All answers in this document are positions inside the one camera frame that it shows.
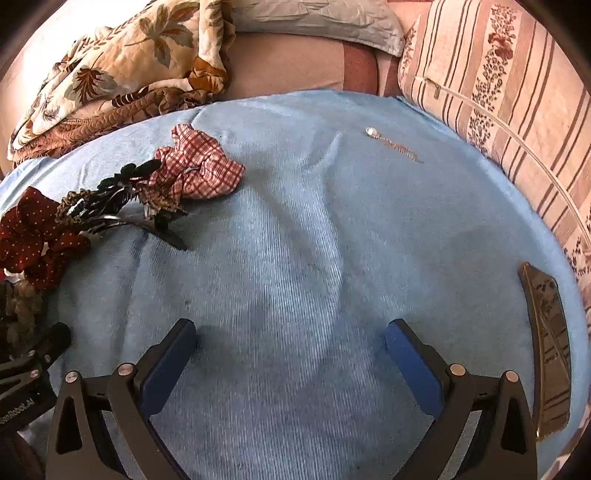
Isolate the leaf print blanket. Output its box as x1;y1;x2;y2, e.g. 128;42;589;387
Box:
9;0;237;153

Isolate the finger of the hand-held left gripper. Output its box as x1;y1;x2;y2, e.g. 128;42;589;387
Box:
0;322;72;378

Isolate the grey blue pillow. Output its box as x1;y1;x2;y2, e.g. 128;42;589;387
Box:
230;0;407;58

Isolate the red checked scrunchie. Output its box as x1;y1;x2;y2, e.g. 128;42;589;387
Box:
141;124;246;209

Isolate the brown ruffled blanket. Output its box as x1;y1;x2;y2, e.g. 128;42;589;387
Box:
13;87;220;168

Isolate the white cable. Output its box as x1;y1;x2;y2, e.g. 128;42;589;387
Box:
412;75;591;234

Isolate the pink bedsheet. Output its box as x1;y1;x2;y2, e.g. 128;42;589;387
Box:
0;0;403;178

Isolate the leopard bead bracelet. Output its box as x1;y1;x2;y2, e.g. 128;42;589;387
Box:
55;188;100;228

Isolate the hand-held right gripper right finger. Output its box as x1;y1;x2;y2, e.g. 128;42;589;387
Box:
384;318;539;480

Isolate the dark red dotted scrunchie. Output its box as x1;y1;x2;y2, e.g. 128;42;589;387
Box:
0;187;91;292

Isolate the gold decorated tray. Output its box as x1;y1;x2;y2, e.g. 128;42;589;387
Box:
518;262;574;443

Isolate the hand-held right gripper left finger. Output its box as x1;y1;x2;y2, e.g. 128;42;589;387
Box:
45;318;198;480

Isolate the black hair claw clip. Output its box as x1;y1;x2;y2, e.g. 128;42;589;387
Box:
85;159;189;251

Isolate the striped floral pillow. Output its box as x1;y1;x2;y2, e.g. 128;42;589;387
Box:
397;0;591;301

